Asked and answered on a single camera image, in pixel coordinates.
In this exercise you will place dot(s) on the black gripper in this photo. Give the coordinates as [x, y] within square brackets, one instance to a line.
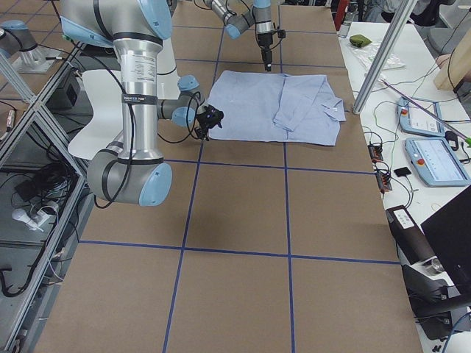
[204, 121]
[263, 41]

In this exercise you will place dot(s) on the light blue striped shirt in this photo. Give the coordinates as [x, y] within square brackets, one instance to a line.
[277, 108]

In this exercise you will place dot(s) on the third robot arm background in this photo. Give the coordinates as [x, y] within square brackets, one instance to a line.
[16, 38]

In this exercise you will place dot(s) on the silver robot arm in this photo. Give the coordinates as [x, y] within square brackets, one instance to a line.
[259, 15]
[130, 169]

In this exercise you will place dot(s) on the clear water bottle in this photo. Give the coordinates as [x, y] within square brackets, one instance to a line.
[346, 23]

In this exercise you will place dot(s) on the green fabric pouch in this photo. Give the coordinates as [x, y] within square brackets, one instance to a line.
[359, 41]

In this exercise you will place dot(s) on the white plastic chair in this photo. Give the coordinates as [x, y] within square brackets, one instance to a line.
[106, 124]

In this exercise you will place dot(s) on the orange connector board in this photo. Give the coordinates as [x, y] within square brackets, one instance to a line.
[375, 153]
[383, 180]

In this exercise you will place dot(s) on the far teach pendant tablet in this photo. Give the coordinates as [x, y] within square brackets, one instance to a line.
[415, 121]

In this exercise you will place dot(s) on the teach pendant tablet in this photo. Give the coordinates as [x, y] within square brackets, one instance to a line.
[415, 121]
[436, 163]

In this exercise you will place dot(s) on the small black square pad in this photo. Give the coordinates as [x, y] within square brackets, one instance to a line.
[402, 172]

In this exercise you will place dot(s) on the near teach pendant tablet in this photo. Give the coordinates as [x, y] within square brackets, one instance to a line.
[436, 163]

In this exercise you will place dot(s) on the black monitor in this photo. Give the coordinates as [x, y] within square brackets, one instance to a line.
[448, 233]

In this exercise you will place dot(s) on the black desktop device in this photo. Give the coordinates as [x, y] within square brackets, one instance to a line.
[437, 305]

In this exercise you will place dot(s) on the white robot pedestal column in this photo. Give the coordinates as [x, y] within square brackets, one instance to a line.
[166, 65]

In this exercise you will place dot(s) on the aluminium frame post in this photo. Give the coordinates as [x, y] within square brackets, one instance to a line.
[390, 38]

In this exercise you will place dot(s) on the green handled reacher grabber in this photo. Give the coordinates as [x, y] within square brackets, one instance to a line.
[426, 111]

